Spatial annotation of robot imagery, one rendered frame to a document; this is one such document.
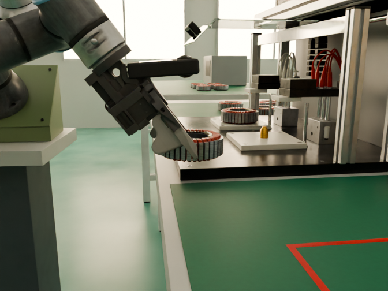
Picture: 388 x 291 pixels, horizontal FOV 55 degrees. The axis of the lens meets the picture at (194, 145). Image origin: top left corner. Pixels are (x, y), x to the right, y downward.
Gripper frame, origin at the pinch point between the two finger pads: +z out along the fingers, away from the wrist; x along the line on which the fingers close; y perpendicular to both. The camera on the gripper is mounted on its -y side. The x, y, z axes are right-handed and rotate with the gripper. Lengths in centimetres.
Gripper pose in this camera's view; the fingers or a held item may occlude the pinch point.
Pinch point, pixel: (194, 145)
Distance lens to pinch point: 64.2
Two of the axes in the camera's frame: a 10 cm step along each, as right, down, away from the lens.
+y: -8.0, 6.0, 0.3
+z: 5.9, 7.6, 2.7
